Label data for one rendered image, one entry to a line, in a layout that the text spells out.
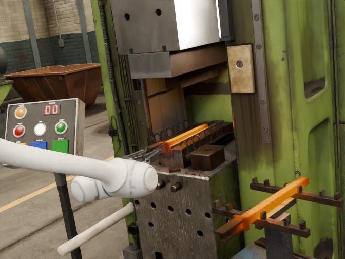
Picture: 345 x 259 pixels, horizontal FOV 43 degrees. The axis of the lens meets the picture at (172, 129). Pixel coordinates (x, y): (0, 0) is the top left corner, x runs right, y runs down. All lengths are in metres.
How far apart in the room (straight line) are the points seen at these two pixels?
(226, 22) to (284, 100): 0.34
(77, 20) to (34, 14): 1.16
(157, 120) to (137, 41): 0.43
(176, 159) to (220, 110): 0.49
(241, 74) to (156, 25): 0.35
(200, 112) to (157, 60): 0.60
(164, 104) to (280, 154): 0.63
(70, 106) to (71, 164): 0.74
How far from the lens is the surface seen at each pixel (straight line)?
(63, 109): 1.96
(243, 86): 1.61
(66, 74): 7.92
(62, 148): 1.90
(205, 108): 2.15
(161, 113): 1.99
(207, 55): 1.83
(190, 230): 1.72
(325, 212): 2.11
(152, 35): 1.65
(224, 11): 1.59
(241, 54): 1.59
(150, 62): 1.67
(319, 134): 1.98
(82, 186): 1.38
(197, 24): 1.69
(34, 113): 2.02
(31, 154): 1.24
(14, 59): 10.94
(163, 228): 1.80
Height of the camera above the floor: 1.47
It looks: 14 degrees down
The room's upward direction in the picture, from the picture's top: 7 degrees counter-clockwise
